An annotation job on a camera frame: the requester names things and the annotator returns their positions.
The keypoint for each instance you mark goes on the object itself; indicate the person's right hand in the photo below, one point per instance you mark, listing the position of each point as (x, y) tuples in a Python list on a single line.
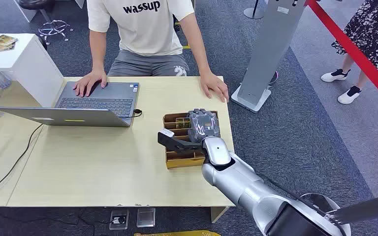
[(89, 81)]

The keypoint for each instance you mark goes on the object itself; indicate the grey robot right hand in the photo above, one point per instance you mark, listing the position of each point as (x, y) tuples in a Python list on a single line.
[(203, 125)]

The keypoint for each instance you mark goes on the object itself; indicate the person's left hand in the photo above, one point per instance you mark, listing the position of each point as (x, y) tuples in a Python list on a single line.
[(213, 85)]

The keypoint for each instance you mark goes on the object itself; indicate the person's right forearm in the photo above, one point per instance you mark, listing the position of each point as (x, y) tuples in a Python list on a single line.
[(97, 52)]

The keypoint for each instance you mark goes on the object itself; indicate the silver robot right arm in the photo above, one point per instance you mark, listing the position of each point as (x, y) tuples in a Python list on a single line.
[(241, 185)]

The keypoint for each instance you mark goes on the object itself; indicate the person's left forearm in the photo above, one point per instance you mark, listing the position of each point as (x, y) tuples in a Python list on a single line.
[(195, 49)]

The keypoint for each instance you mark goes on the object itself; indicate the wooden slotted card holder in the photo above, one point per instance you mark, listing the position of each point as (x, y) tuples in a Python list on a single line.
[(176, 161)]

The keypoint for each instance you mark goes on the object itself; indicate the seated person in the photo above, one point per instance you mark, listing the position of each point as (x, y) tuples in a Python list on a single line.
[(143, 29)]

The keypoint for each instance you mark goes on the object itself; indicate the standing person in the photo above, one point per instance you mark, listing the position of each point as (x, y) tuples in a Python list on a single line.
[(371, 29)]

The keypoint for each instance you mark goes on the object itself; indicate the grey laptop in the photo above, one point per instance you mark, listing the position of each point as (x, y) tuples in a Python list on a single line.
[(104, 97)]

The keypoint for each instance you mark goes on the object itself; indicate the white cabinet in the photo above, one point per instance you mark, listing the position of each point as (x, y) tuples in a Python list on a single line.
[(39, 71)]

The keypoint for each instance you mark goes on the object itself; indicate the black office chair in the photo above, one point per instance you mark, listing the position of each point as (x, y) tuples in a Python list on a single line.
[(53, 27)]

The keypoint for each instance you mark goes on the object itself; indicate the grey kiosk stand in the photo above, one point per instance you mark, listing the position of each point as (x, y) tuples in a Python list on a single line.
[(267, 49)]

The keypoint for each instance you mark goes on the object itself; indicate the round stanchion base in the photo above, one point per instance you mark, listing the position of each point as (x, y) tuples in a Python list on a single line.
[(254, 13)]

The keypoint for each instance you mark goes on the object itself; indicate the light wooden desk leg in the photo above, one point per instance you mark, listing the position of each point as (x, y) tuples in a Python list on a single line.
[(218, 214)]

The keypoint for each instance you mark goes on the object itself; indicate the metal floor plate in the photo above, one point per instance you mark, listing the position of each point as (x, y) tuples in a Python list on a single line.
[(145, 217)]

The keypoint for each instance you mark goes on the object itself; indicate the yellow floor object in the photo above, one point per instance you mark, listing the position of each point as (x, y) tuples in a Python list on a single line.
[(176, 233)]

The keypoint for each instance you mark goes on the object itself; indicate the floor power outlet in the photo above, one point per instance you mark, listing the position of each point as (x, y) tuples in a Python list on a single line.
[(119, 220)]

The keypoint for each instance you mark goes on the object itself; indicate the red barrier belt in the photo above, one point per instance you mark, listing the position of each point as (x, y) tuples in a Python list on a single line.
[(355, 53)]

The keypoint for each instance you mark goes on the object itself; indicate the dark metal robot bar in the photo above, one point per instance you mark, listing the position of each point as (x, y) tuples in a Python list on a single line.
[(365, 206)]

